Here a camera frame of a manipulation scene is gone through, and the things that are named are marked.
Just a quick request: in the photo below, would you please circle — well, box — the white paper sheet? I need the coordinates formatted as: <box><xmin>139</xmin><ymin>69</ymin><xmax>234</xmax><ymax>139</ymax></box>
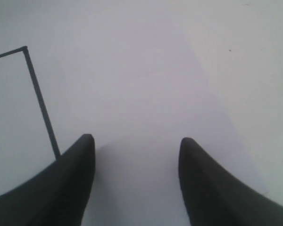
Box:
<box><xmin>0</xmin><ymin>0</ymin><xmax>267</xmax><ymax>226</ymax></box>

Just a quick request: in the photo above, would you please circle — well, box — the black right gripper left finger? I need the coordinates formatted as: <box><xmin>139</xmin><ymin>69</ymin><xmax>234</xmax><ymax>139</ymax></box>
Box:
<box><xmin>0</xmin><ymin>134</ymin><xmax>95</xmax><ymax>226</ymax></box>

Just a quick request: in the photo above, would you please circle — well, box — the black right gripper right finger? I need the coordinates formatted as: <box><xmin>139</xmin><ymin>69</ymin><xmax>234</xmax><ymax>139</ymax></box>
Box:
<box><xmin>178</xmin><ymin>137</ymin><xmax>283</xmax><ymax>226</ymax></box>

